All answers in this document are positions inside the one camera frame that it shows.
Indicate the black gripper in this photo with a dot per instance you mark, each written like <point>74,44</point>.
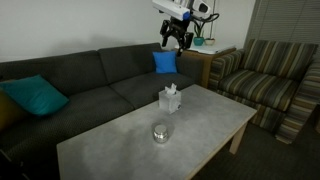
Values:
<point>178,27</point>

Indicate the teal pot with plant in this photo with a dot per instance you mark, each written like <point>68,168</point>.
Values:
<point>198,40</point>

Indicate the blue cushion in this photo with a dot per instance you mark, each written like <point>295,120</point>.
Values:
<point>165,62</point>

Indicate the small white pot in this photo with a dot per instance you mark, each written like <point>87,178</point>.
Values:
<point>209,42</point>

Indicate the white tissue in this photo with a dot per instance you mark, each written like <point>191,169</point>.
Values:
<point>171,89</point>

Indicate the grey tissue box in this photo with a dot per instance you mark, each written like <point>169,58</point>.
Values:
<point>169,102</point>

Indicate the dark grey sofa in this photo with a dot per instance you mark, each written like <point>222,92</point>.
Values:
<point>100,100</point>

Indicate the striped armchair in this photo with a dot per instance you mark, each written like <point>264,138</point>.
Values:
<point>263,86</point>

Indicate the silver candle jar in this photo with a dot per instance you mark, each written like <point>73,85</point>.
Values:
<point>160,138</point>

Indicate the grey window blinds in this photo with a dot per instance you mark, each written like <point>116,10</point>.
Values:
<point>286,20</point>

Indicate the wooden table leg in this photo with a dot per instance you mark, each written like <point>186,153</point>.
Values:
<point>238,140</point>

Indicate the teal cushion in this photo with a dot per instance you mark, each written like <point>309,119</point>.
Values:
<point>35,95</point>

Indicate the mustard yellow cushion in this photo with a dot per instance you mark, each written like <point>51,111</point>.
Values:
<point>8,111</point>

